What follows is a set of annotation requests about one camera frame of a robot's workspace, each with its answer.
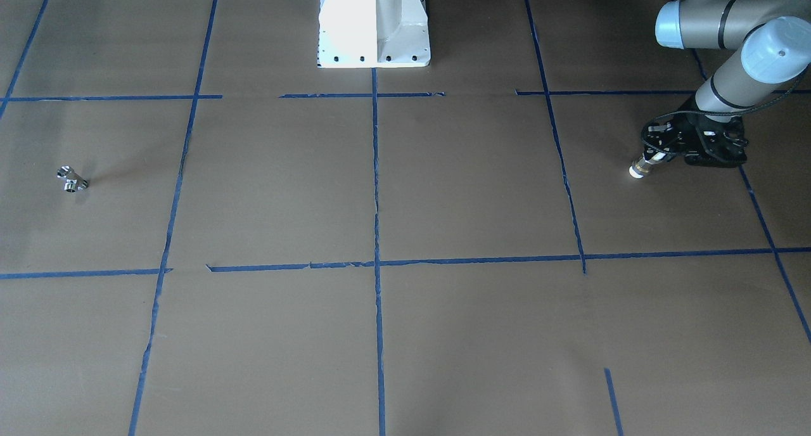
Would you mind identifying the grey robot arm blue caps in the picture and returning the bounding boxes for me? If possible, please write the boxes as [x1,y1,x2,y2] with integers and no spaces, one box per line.
[629,0,810,178]

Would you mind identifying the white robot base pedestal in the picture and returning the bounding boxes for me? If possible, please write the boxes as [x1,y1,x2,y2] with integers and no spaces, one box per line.
[316,0,431,69]

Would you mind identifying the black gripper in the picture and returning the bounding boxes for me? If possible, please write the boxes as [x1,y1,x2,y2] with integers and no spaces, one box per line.
[641,112,748,168]

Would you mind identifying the white PPR pipe brass fitting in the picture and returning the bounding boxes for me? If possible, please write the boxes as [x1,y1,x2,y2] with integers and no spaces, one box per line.
[628,152,667,179]

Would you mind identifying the chrome angle valve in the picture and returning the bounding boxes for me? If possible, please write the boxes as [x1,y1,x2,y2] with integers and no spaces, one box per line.
[56,165,89,193]

